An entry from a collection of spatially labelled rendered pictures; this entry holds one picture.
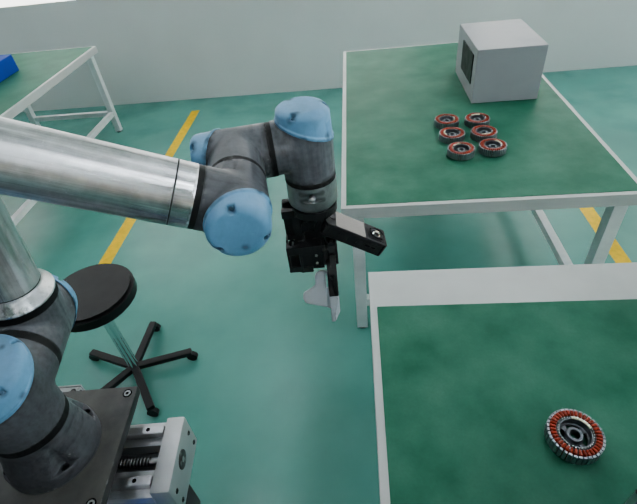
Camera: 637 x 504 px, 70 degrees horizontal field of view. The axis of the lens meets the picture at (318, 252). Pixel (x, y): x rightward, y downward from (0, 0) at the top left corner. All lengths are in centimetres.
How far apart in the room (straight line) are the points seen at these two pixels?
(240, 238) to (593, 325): 110
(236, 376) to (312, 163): 166
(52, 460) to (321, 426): 129
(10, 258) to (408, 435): 85
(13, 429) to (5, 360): 10
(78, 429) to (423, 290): 96
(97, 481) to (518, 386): 91
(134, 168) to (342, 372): 173
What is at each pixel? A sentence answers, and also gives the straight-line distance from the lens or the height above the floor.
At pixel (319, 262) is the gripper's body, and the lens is 74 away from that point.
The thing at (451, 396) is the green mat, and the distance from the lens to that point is 118.
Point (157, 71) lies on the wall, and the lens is 517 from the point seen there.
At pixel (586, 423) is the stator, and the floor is 79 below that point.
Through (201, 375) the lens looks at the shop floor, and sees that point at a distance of 224.
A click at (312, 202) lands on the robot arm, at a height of 138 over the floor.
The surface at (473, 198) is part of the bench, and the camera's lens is 179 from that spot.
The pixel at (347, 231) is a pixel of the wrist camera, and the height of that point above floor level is 131.
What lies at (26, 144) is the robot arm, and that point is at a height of 157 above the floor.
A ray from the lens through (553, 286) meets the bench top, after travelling 149.
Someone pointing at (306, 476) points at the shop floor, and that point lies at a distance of 191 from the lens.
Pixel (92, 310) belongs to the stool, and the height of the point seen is 56.
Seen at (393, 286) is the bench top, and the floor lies 75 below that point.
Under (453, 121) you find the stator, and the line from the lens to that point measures 226.
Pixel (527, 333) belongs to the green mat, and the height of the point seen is 75.
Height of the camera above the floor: 175
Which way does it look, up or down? 40 degrees down
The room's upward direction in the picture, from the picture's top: 7 degrees counter-clockwise
